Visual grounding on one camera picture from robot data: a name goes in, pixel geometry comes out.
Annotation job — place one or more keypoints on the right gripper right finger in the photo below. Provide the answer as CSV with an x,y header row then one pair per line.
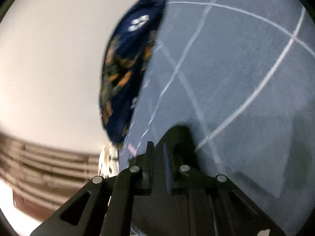
x,y
214,205

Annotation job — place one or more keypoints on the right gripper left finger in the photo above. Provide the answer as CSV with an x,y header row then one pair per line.
x,y
103,205

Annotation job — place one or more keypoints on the black pants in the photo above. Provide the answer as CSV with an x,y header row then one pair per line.
x,y
180,137

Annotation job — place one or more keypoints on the floral white pillow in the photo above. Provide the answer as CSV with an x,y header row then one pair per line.
x,y
108,165

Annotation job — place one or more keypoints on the beige striped curtain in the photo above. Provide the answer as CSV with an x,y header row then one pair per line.
x,y
39,172

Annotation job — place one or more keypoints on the brown wooden door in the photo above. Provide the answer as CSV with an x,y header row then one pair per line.
x,y
39,209

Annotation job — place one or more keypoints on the blue grid bed sheet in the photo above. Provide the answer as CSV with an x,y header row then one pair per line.
x,y
240,75

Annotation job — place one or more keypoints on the navy dog print blanket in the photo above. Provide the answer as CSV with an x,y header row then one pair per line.
x,y
126,57

